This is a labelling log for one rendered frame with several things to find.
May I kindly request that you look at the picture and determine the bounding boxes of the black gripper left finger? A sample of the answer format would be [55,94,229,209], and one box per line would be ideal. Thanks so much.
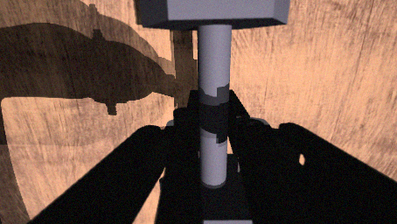
[26,90,204,224]

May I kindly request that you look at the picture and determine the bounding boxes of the grey hexagonal dumbbell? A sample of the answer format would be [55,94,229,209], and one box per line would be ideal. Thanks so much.
[140,0,290,224]

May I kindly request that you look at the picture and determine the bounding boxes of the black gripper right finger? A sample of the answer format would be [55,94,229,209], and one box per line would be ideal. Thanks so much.
[227,89,397,224]

